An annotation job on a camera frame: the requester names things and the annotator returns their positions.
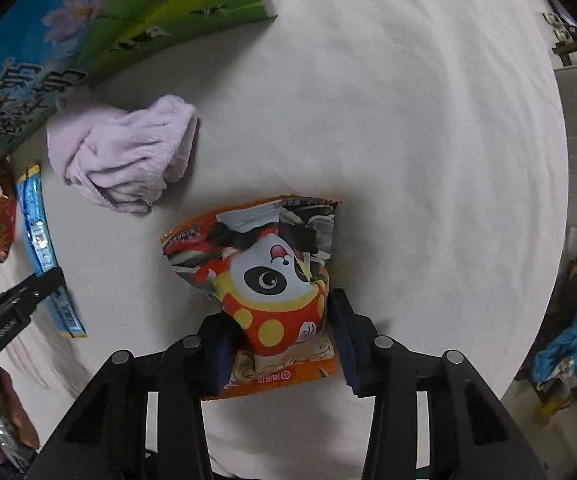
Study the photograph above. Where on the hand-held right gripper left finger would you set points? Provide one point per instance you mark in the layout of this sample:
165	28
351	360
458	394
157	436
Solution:
220	356

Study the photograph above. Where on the blue cloth pile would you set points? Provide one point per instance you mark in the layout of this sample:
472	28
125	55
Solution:
575	340

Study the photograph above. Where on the blue snack stick packet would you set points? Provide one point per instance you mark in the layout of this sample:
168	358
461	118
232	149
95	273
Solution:
41	250

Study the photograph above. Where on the person's left hand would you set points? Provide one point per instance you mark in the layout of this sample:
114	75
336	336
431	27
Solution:
3	410

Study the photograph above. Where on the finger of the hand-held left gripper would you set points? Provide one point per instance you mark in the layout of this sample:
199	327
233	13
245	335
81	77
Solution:
28	292

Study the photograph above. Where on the red snack packet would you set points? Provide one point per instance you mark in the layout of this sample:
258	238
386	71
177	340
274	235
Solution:
3	215

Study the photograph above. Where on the lilac towel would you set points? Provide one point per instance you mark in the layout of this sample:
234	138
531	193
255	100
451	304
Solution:
128	152

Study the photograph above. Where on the blue and green carton box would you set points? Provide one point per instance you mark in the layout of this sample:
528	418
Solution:
93	35

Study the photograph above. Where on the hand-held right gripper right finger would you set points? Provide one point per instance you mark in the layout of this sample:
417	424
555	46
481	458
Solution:
351	355

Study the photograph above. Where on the orange panda snack packet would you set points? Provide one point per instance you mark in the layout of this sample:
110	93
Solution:
268	280

